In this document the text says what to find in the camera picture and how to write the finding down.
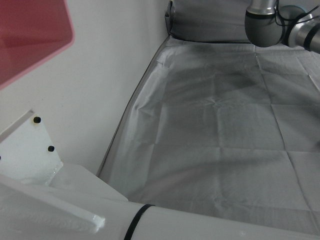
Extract grey fabric backdrop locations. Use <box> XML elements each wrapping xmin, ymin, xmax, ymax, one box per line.
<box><xmin>96</xmin><ymin>0</ymin><xmax>320</xmax><ymax>221</ymax></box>

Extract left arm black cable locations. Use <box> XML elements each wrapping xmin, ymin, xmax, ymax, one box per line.
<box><xmin>273</xmin><ymin>0</ymin><xmax>320</xmax><ymax>28</ymax></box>

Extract pink plastic basket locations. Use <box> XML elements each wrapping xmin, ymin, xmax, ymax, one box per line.
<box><xmin>0</xmin><ymin>0</ymin><xmax>76</xmax><ymax>91</ymax></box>

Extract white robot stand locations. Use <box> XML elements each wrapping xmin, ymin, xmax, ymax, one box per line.
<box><xmin>0</xmin><ymin>108</ymin><xmax>320</xmax><ymax>240</ymax></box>

